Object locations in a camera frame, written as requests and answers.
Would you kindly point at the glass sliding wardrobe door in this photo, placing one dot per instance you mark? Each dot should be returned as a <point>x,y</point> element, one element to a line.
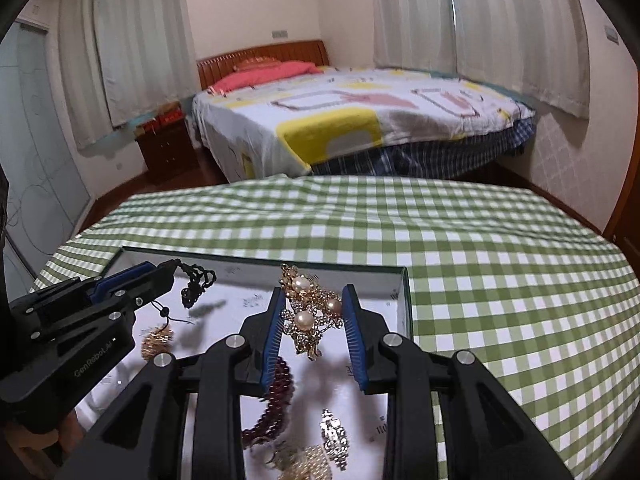
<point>35,135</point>

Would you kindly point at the white curtain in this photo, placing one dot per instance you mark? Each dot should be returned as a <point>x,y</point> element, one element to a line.
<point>415,15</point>
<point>82,60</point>
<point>145,45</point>
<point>520,35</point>

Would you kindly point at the red gift box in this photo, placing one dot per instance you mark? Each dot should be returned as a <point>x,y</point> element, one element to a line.
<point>167,115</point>
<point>146,129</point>

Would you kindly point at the wooden door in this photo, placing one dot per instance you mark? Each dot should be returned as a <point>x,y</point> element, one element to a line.
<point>627,185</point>

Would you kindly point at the gold pearl brooch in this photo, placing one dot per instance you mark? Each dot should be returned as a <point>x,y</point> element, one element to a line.
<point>302,320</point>

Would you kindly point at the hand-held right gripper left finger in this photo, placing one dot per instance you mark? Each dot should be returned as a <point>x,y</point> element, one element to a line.
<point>272,340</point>

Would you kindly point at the wall switch plate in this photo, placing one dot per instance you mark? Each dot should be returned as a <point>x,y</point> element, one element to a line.
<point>612,34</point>

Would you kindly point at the green checked tablecloth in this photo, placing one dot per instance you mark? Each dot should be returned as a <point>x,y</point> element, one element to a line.
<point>500,285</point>

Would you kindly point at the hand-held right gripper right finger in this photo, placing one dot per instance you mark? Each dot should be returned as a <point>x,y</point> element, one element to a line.
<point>356,345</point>

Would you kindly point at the gold tassel ornament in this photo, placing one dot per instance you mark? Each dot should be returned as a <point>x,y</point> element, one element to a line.
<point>157,342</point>

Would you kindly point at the patterned white bed sheet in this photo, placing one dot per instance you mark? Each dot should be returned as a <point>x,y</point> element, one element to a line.
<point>350,110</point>

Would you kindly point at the silver rhinestone brooch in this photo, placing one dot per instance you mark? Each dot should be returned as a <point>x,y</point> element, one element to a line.
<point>334,435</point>

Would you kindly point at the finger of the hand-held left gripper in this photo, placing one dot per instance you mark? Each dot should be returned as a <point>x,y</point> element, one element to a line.
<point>125,277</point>
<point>150,287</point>

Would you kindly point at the person's left hand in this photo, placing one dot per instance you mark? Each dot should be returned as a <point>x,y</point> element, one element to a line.
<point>70,430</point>

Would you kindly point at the wall socket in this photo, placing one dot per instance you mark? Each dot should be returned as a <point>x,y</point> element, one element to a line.
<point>280,34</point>

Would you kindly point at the blue plaid bed skirt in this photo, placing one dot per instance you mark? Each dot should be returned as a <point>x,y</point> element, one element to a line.
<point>450,155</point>

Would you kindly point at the pink pillow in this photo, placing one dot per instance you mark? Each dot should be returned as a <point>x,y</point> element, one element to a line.
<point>260,75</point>

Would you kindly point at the green white-lined jewelry box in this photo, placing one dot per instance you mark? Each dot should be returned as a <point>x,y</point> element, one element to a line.
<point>240,280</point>

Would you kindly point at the wooden bed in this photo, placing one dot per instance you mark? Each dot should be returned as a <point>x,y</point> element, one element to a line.
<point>260,52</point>

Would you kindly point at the wooden nightstand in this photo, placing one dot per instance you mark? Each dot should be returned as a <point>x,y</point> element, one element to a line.
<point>167,152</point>

